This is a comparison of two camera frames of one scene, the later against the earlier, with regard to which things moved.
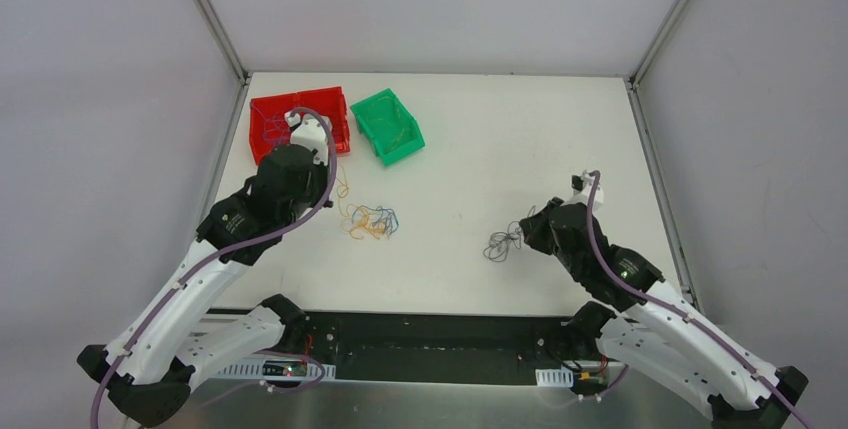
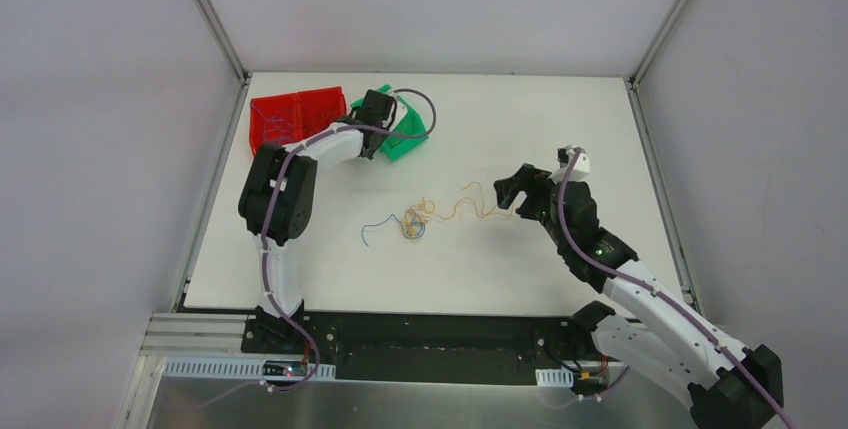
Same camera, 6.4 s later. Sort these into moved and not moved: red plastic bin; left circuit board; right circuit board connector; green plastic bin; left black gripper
Moved: left black gripper
Not moved: right circuit board connector; red plastic bin; green plastic bin; left circuit board
